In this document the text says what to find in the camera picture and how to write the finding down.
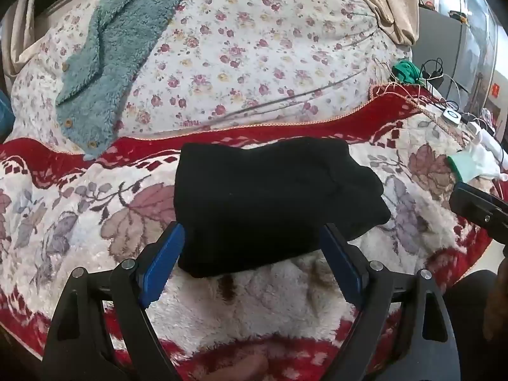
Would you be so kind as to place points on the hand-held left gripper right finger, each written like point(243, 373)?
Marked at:
point(341, 266)

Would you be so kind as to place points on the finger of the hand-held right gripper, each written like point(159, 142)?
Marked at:
point(472, 206)

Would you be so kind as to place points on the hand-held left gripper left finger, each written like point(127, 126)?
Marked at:
point(162, 262)

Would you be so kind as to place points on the black pants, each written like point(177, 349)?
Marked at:
point(258, 198)

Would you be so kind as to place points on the person's right forearm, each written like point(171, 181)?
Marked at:
point(499, 285)

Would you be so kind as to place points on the white glove with green cuff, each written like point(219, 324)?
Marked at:
point(474, 162)

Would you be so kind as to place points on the white plastic device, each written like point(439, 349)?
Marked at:
point(482, 135)

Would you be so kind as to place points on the white power adapter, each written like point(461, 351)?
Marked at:
point(452, 116)

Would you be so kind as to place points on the red floral plush blanket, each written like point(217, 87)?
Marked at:
point(79, 206)

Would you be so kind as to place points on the person's dark clothed leg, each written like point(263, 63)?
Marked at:
point(468, 325)

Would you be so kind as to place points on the green cloth bundle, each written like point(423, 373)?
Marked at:
point(407, 71)

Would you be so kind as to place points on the grey cabinet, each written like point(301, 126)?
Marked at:
point(436, 43)

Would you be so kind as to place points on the teal fleece jacket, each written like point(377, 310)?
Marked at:
point(107, 59)

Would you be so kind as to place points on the beige curtain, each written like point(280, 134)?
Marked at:
point(393, 4)
point(20, 35)

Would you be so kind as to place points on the blue plastic bag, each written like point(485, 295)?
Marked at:
point(4, 111)

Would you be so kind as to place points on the white rose print quilt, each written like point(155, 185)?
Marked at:
point(246, 47)

